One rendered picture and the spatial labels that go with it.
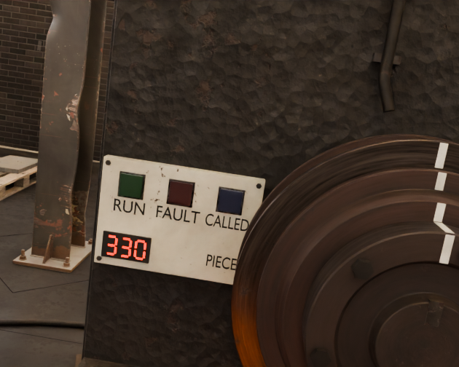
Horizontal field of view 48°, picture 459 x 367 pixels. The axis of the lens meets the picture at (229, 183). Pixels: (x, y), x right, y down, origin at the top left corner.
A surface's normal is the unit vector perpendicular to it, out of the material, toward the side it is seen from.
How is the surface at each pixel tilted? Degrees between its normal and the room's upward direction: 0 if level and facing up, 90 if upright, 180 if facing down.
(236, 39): 90
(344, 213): 48
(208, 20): 90
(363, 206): 41
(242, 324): 90
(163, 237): 90
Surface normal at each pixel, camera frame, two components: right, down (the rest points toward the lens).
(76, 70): -0.08, 0.19
